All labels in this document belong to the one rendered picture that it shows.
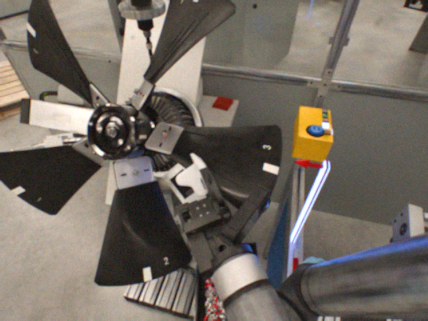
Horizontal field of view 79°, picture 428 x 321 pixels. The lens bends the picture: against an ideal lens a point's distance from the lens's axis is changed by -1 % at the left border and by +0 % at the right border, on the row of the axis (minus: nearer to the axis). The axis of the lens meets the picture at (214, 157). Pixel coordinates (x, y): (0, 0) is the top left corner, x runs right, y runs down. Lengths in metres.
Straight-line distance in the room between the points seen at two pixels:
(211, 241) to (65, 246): 1.61
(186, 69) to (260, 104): 0.59
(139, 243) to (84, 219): 1.40
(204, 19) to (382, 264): 0.49
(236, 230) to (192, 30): 0.39
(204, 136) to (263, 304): 0.36
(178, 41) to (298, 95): 0.82
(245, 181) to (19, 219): 1.91
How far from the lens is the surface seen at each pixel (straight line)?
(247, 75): 1.26
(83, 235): 1.97
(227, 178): 0.54
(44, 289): 1.91
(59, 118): 0.88
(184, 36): 0.59
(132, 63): 0.91
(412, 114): 1.44
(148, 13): 0.44
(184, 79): 0.83
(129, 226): 0.64
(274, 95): 1.30
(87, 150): 0.69
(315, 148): 0.83
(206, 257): 0.42
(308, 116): 0.89
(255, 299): 0.38
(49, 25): 0.73
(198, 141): 0.58
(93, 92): 0.67
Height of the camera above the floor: 1.58
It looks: 46 degrees down
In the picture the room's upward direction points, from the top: straight up
